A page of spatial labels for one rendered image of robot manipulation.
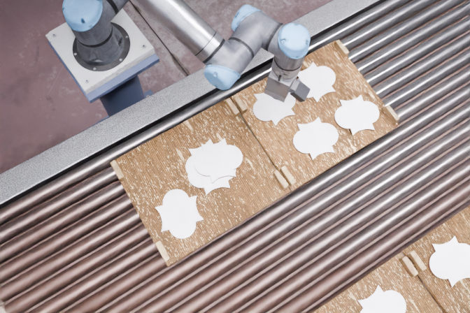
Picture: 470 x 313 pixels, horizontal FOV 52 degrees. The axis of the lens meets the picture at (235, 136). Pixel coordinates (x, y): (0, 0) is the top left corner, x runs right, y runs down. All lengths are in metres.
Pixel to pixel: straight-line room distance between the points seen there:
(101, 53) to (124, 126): 0.25
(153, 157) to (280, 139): 0.39
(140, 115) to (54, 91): 1.20
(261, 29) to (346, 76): 0.50
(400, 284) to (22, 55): 2.17
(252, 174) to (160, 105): 0.36
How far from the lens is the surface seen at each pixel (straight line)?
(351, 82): 1.58
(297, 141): 1.46
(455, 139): 1.65
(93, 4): 1.47
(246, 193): 1.40
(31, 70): 2.76
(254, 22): 1.17
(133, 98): 1.88
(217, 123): 1.46
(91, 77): 1.61
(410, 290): 1.47
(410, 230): 1.51
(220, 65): 1.11
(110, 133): 1.50
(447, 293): 1.51
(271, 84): 1.30
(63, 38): 1.72
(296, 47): 1.13
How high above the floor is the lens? 2.30
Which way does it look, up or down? 70 degrees down
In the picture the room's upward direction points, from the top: 8 degrees clockwise
